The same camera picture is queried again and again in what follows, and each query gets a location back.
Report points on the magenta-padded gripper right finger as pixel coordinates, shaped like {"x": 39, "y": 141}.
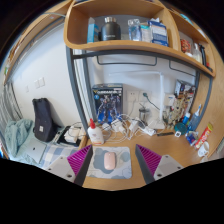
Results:
{"x": 166, "y": 166}

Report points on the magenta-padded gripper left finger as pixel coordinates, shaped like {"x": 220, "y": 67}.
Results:
{"x": 61, "y": 166}

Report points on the pink computer mouse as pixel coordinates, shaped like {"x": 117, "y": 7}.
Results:
{"x": 109, "y": 161}

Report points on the white grey-blue printed mouse pad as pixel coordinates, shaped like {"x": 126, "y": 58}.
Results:
{"x": 125, "y": 166}

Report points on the blue plaid bedding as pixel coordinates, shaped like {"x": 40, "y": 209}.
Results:
{"x": 56, "y": 153}

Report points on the silver laptop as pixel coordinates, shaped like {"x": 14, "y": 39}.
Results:
{"x": 35, "y": 151}

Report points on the black ruler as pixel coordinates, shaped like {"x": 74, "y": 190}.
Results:
{"x": 165, "y": 134}

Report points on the small white square clock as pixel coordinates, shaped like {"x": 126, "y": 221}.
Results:
{"x": 178, "y": 134}

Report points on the small blue box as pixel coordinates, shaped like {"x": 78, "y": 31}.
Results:
{"x": 192, "y": 138}

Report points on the white power strip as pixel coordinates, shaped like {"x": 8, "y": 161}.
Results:
{"x": 148, "y": 131}

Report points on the teal round bowl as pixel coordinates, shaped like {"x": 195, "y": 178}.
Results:
{"x": 180, "y": 128}

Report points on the white mug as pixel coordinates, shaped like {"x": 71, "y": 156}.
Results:
{"x": 204, "y": 150}

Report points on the white lotion bottle red pump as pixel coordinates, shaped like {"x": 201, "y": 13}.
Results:
{"x": 96, "y": 136}

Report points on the red snack package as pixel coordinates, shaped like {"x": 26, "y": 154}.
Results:
{"x": 204, "y": 136}

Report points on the black backpack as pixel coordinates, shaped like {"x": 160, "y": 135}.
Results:
{"x": 43, "y": 121}

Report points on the blue white-capped bottle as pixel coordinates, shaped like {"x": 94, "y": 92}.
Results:
{"x": 186, "y": 119}

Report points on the small white charger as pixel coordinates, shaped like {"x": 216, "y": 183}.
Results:
{"x": 133, "y": 125}

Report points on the clear blue spray bottle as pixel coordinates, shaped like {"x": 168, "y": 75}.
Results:
{"x": 195, "y": 120}

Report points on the teal blanket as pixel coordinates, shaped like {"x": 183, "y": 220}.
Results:
{"x": 16, "y": 136}

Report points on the steel cup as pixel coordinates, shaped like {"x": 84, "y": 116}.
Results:
{"x": 144, "y": 115}

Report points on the large white charger block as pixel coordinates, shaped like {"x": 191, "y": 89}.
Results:
{"x": 117, "y": 126}

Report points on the white flat box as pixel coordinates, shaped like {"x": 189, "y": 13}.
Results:
{"x": 169, "y": 99}

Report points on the white desk lamp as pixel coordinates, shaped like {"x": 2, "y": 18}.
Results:
{"x": 162, "y": 96}

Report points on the robot model kit box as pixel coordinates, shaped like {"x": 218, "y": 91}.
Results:
{"x": 106, "y": 103}

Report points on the small dark printed box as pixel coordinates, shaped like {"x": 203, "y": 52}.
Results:
{"x": 180, "y": 87}

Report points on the wooden shelf unit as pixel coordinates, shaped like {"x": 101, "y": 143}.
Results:
{"x": 133, "y": 45}

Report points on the white wall socket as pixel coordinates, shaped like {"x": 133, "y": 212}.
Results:
{"x": 132, "y": 96}
{"x": 145, "y": 96}

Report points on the grey metal frame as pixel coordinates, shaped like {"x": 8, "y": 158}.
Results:
{"x": 75, "y": 93}

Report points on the white wall switch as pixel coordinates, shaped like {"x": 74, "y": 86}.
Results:
{"x": 39, "y": 83}

